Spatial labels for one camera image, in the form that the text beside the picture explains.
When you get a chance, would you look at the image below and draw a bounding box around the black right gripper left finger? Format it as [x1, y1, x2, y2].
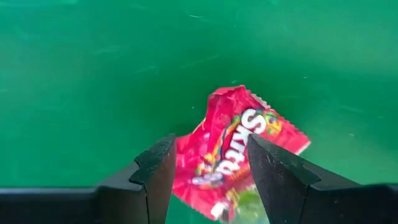
[95, 134, 178, 224]

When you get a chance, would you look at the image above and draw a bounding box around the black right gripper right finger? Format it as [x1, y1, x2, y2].
[247, 133, 363, 224]

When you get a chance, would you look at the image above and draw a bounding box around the red Skittles pack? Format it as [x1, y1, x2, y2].
[172, 85, 312, 222]

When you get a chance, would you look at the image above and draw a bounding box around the clear-wrapped green candy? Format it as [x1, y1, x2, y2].
[231, 188, 265, 224]

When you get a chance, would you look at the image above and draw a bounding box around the green felt mat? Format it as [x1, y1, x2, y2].
[0, 0, 398, 224]

